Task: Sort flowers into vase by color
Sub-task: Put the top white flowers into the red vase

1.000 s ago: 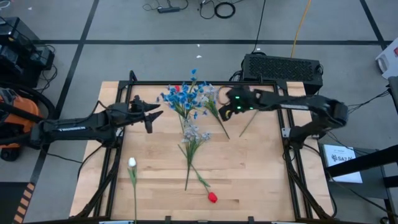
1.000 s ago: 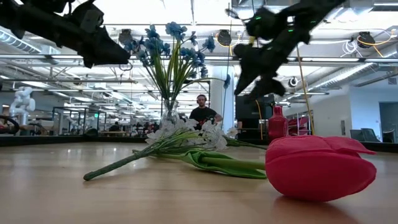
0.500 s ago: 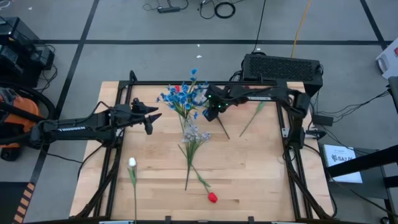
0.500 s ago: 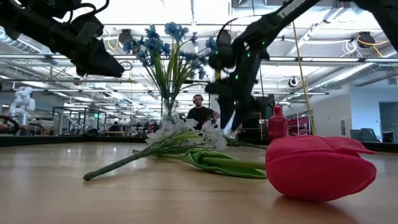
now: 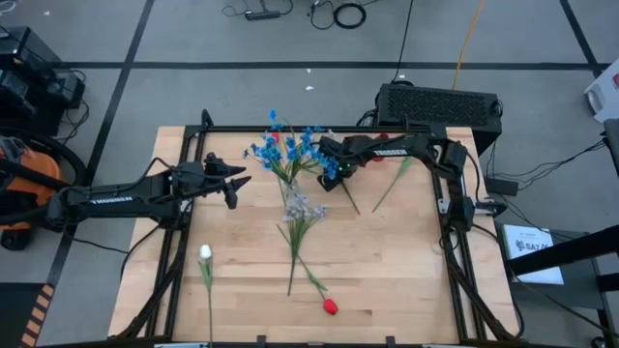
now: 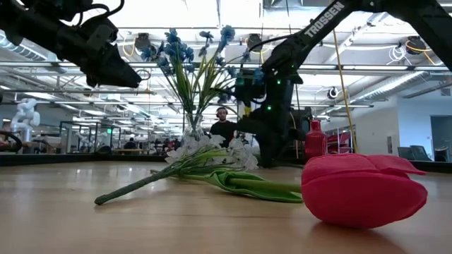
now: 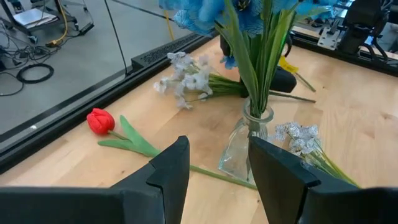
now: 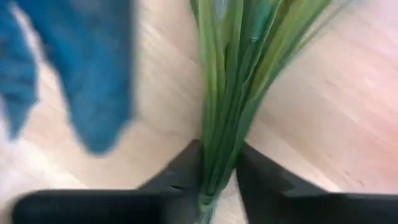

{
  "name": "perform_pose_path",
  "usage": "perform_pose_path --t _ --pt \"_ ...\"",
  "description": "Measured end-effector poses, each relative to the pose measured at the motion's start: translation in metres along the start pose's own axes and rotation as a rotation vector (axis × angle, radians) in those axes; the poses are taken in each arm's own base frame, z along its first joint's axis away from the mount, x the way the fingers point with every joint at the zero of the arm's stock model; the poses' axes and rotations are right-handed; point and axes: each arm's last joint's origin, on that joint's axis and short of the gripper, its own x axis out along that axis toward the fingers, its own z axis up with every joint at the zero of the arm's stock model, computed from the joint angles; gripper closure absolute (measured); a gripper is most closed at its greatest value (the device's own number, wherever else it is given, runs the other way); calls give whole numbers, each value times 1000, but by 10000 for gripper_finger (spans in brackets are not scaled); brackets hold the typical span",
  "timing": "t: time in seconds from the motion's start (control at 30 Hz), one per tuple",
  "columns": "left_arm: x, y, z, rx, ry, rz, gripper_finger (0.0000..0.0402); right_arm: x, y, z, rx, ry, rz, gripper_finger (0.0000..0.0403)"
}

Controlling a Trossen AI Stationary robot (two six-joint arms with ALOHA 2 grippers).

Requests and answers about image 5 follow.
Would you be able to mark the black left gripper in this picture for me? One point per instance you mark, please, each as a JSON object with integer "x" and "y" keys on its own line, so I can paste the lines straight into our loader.
{"x": 188, "y": 179}

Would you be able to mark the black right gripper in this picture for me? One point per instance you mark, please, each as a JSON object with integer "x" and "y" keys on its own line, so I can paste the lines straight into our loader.
{"x": 350, "y": 154}

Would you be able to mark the blue artificial flower bunch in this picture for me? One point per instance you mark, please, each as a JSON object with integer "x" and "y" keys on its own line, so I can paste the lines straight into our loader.
{"x": 304, "y": 140}
{"x": 268, "y": 153}

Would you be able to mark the white artificial blossom bunch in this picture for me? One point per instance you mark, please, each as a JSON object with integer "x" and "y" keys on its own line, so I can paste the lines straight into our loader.
{"x": 300, "y": 208}

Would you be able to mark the red fabric tulip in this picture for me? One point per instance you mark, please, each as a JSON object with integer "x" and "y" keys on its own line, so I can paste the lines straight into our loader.
{"x": 330, "y": 307}
{"x": 276, "y": 137}

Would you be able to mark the white fabric tulip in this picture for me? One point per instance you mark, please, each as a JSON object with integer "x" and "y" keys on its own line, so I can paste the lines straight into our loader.
{"x": 405, "y": 166}
{"x": 205, "y": 251}

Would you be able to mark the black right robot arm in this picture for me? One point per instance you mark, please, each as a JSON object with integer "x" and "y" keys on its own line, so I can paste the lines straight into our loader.
{"x": 416, "y": 144}

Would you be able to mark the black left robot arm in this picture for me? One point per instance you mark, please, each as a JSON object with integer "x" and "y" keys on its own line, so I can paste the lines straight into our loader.
{"x": 111, "y": 200}

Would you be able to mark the clear glass vase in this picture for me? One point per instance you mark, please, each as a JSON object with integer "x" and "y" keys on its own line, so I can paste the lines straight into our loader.
{"x": 290, "y": 189}

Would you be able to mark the red glass vase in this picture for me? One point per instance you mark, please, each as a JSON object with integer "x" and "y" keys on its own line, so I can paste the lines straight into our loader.
{"x": 382, "y": 136}

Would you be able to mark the black computer case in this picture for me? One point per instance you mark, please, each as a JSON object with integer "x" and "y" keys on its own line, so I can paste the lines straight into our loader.
{"x": 435, "y": 106}

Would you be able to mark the black power strip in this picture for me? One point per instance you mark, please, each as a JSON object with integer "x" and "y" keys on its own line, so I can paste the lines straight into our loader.
{"x": 263, "y": 15}

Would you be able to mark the black power brick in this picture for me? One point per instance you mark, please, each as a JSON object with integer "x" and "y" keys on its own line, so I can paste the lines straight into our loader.
{"x": 502, "y": 186}

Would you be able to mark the black power supply box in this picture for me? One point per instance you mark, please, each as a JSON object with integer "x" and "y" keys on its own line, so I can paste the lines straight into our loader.
{"x": 67, "y": 89}

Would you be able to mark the orange vacuum cleaner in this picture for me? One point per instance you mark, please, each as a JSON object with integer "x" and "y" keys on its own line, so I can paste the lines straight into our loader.
{"x": 29, "y": 193}

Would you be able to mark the white booklet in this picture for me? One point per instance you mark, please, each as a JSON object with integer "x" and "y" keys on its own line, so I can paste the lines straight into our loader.
{"x": 532, "y": 261}

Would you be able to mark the black equipment case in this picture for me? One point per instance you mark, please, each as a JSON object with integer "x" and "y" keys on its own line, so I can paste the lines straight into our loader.
{"x": 24, "y": 53}

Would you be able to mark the black metal beam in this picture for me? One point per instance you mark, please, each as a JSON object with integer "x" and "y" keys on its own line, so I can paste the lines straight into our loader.
{"x": 566, "y": 253}

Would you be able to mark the dark side table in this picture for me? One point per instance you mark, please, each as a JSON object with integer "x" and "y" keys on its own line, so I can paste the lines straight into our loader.
{"x": 570, "y": 299}

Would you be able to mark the dark grey panel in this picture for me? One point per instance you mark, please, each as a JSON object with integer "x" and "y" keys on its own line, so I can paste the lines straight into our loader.
{"x": 611, "y": 145}

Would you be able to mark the white box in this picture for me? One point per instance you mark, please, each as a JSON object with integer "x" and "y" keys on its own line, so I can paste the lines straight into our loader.
{"x": 604, "y": 96}

